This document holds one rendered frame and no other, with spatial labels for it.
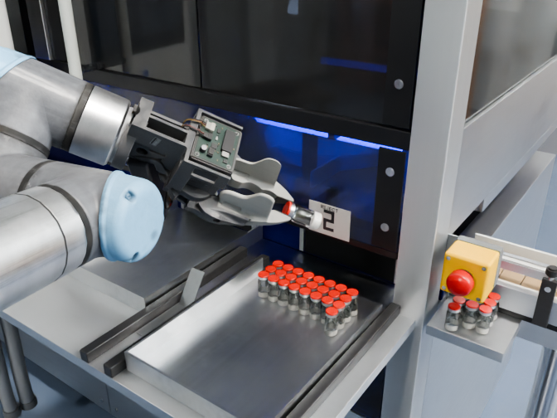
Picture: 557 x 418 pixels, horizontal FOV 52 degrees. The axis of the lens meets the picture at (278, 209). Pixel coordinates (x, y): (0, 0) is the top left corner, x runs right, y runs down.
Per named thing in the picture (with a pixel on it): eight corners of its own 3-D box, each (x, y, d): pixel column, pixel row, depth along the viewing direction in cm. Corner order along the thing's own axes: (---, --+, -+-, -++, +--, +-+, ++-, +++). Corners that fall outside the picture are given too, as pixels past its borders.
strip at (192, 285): (194, 294, 106) (192, 266, 104) (206, 298, 105) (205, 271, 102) (137, 333, 96) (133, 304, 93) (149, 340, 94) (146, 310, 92)
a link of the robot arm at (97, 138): (64, 164, 61) (89, 107, 65) (106, 180, 62) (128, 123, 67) (75, 128, 55) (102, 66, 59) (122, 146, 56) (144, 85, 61)
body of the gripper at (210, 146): (235, 184, 59) (123, 138, 55) (206, 217, 66) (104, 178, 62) (249, 127, 63) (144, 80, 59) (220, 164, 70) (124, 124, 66)
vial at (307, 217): (315, 218, 72) (284, 206, 70) (323, 211, 70) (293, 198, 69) (312, 233, 71) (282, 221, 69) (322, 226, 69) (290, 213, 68)
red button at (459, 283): (451, 283, 93) (454, 261, 91) (476, 291, 90) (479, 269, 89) (442, 294, 90) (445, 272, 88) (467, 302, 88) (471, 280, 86)
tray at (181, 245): (176, 207, 139) (176, 194, 137) (263, 237, 125) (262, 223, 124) (55, 269, 114) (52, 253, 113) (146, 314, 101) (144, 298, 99)
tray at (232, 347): (261, 272, 113) (261, 257, 111) (380, 320, 99) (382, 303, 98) (127, 369, 88) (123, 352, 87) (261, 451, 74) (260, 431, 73)
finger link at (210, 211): (245, 231, 64) (174, 197, 62) (239, 236, 66) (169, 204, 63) (255, 197, 67) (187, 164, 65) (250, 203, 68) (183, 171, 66)
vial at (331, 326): (328, 327, 97) (329, 304, 95) (340, 332, 96) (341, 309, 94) (322, 333, 96) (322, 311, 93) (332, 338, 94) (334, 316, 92)
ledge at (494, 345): (453, 295, 109) (455, 287, 108) (525, 319, 102) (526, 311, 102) (424, 333, 99) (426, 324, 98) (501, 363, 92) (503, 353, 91)
